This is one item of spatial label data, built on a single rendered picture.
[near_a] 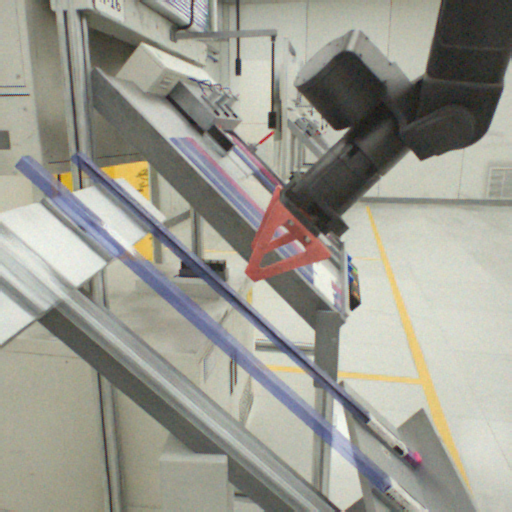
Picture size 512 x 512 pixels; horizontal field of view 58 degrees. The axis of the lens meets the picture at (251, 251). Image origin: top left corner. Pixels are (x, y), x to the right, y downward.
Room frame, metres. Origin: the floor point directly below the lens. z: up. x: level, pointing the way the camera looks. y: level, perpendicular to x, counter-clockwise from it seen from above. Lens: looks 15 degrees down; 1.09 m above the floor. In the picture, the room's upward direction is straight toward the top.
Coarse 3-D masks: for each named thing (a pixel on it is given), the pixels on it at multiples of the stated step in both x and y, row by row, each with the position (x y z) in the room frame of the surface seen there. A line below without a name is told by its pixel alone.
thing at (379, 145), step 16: (368, 112) 0.43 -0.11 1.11; (384, 112) 0.44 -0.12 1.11; (352, 128) 0.45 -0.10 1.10; (368, 128) 0.44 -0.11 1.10; (384, 128) 0.43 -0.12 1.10; (352, 144) 0.45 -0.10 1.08; (368, 144) 0.43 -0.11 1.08; (384, 144) 0.43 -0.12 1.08; (400, 144) 0.43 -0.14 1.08; (368, 160) 0.44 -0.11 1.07; (384, 160) 0.43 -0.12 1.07
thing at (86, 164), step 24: (96, 168) 0.47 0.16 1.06; (120, 192) 0.47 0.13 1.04; (144, 216) 0.46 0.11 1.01; (168, 240) 0.46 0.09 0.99; (192, 264) 0.46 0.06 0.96; (216, 288) 0.46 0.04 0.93; (240, 312) 0.46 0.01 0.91; (312, 360) 0.47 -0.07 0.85; (336, 384) 0.46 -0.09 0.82; (360, 408) 0.45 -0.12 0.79; (408, 456) 0.45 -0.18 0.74
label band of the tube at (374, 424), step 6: (372, 420) 0.45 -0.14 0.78; (372, 426) 0.45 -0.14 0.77; (378, 426) 0.45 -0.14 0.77; (384, 426) 0.46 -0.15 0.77; (378, 432) 0.45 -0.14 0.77; (384, 432) 0.45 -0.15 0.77; (390, 432) 0.46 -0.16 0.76; (384, 438) 0.45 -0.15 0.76; (390, 438) 0.45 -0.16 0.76; (396, 438) 0.46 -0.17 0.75; (390, 444) 0.45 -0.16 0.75; (396, 444) 0.45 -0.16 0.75; (402, 444) 0.46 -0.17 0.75; (396, 450) 0.45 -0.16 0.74; (402, 450) 0.45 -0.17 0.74
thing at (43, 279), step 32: (0, 224) 0.27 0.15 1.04; (0, 256) 0.26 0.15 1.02; (32, 256) 0.26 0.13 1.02; (32, 288) 0.26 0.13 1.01; (64, 288) 0.26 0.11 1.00; (96, 320) 0.25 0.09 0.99; (128, 352) 0.25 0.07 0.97; (160, 384) 0.25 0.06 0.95; (192, 416) 0.25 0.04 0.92; (224, 448) 0.25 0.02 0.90; (256, 448) 0.26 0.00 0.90; (288, 480) 0.25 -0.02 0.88
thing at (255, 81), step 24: (288, 48) 4.73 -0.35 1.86; (264, 72) 4.49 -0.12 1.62; (288, 72) 4.56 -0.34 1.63; (240, 96) 4.54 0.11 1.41; (264, 96) 4.49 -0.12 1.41; (288, 96) 4.56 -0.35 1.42; (264, 120) 4.49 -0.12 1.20; (288, 120) 4.45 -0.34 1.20; (312, 144) 4.41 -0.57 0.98; (264, 192) 4.49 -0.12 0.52
